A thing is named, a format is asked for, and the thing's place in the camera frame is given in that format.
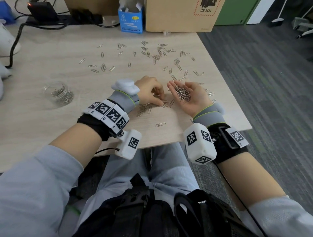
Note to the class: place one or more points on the grey left wrist brace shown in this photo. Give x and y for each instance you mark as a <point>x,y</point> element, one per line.
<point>123,100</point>

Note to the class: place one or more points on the green cabinet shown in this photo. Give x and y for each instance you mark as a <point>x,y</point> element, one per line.
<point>234,12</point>

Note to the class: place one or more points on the person's left hand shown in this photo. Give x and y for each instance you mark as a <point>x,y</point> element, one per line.
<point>146,89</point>

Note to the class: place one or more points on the handful of silver paper clips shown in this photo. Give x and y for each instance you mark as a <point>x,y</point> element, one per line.
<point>183,92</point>

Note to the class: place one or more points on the light blue jeans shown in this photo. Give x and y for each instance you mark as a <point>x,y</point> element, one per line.
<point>168,166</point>

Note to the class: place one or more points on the black chest harness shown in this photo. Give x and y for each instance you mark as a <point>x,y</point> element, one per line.
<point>151,217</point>

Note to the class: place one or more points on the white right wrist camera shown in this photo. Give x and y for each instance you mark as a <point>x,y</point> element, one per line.
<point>199,144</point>

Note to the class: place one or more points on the light blue sweater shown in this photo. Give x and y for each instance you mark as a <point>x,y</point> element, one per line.
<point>29,190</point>

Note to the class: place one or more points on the white marker band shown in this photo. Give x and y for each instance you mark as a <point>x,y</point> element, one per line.
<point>107,112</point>

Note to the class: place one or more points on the person's right thumb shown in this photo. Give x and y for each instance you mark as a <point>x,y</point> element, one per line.
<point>193,86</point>

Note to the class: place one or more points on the grey right wrist brace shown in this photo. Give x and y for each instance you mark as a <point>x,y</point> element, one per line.
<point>210,116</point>

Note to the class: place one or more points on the large brown cardboard box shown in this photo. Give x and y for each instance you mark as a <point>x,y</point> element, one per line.
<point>178,16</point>

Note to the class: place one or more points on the black power strip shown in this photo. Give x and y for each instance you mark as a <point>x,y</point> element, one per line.
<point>71,18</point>

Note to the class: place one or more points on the white plastic object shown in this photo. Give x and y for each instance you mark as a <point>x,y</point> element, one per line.
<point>3,75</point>

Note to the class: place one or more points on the white rounded device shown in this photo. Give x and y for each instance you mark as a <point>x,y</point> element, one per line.
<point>6,41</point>

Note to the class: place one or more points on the office chair base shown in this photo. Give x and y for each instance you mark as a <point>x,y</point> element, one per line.
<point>304,25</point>

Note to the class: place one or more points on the blue object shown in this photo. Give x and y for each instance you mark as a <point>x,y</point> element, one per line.
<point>6,11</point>

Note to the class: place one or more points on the person's right hand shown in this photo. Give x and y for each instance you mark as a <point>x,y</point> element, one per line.
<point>195,100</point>

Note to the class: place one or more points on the white tracker puck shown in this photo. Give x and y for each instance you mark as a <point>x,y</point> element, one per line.
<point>124,85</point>

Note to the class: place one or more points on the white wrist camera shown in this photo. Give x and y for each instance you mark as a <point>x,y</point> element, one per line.
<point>129,145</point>
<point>199,144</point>

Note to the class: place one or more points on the heap of silver paper clips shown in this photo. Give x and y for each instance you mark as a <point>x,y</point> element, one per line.
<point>62,95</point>

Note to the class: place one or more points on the person's right forearm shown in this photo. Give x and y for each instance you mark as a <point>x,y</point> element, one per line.
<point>247,180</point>

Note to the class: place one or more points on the blue cardboard box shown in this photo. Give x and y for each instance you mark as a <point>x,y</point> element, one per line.
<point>130,22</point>

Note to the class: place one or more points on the person's left forearm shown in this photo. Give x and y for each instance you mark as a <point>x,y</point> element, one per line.
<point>75,144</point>

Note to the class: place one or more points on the white panel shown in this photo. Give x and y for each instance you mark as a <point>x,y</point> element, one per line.
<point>260,11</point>

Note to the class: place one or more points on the black power adapter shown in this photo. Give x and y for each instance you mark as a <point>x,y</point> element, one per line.
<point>42,11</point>

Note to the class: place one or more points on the grey wrist brace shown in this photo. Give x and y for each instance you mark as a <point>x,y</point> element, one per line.
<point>123,100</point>
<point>210,116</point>

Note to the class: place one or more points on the plain brown cardboard box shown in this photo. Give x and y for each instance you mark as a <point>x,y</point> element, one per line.
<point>90,6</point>

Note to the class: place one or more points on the scattered silver paper clips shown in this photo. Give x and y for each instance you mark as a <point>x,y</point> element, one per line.
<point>156,57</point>

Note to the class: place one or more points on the clear plastic jar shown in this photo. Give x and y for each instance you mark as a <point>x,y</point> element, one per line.
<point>50,89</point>

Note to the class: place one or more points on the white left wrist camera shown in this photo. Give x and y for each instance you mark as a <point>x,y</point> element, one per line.
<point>129,145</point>

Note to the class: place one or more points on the person's left thumb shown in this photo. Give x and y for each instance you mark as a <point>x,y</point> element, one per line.
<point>156,101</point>

